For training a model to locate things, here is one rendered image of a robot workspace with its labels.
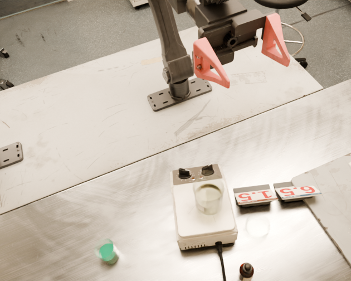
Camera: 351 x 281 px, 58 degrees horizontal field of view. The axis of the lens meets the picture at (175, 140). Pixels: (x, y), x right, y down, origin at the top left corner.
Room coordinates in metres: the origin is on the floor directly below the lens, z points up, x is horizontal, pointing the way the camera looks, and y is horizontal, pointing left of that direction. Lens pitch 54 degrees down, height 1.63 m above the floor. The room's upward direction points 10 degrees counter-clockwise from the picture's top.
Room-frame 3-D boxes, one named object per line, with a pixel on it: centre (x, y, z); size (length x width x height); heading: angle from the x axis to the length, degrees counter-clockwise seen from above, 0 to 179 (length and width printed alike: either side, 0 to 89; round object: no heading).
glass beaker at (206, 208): (0.29, -0.05, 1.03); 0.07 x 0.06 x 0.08; 177
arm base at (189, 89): (0.71, -0.04, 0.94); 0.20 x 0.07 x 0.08; 104
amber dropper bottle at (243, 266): (0.15, -0.10, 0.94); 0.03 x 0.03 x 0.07
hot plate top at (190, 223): (0.28, -0.03, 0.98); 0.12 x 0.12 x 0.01; 89
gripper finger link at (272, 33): (0.38, -0.16, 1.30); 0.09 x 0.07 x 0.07; 14
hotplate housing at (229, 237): (0.31, -0.03, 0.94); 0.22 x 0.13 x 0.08; 179
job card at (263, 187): (0.32, -0.17, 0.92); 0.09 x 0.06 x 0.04; 87
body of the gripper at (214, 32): (0.44, -0.11, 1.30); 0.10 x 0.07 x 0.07; 104
